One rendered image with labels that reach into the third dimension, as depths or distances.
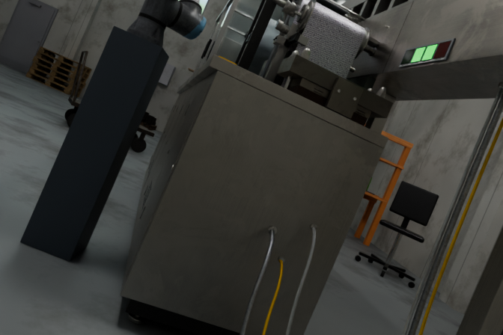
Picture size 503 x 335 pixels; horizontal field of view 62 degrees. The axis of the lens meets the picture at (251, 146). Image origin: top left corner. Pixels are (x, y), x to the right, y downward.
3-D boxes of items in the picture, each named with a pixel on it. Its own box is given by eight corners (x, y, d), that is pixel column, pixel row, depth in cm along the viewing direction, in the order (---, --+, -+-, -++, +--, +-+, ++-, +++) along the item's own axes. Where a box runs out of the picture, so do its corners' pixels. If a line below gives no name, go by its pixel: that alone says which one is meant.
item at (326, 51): (287, 67, 161) (306, 23, 161) (339, 93, 167) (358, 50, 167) (287, 66, 161) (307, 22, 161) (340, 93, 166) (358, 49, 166)
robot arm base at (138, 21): (121, 29, 162) (131, 6, 162) (129, 38, 177) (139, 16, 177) (157, 45, 163) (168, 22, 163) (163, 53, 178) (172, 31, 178)
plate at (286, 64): (276, 74, 156) (282, 59, 156) (365, 117, 165) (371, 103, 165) (289, 70, 141) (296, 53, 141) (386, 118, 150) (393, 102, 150)
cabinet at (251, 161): (140, 182, 374) (178, 93, 374) (206, 207, 389) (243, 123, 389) (104, 324, 129) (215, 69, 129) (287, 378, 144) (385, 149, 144)
